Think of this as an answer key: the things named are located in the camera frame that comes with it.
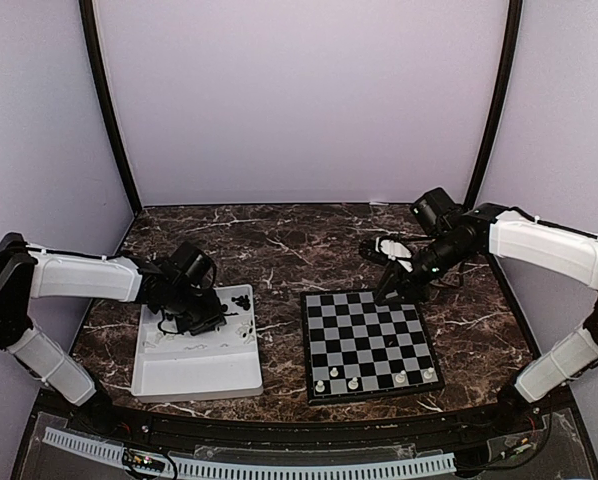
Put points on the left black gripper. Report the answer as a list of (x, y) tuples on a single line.
[(213, 316)]

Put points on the white chess rook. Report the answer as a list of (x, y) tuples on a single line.
[(319, 386)]

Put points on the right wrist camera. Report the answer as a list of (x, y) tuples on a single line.
[(436, 212)]

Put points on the left black frame post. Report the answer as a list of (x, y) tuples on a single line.
[(107, 109)]

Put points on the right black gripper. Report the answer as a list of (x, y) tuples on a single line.
[(402, 281)]

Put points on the white slotted cable duct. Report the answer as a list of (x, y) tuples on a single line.
[(221, 463)]

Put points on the black front rail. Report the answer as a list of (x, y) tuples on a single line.
[(465, 427)]

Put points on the white plastic compartment tray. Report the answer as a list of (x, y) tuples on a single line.
[(219, 364)]

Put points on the right black frame post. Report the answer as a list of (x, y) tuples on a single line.
[(496, 108)]

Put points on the white chess piece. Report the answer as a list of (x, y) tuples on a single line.
[(352, 384)]

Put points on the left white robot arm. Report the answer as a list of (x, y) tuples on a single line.
[(39, 283)]

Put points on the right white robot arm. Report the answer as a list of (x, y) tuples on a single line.
[(568, 288)]

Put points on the black frame post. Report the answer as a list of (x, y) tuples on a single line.
[(496, 108), (107, 109)]

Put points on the black and grey chessboard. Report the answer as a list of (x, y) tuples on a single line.
[(366, 341)]

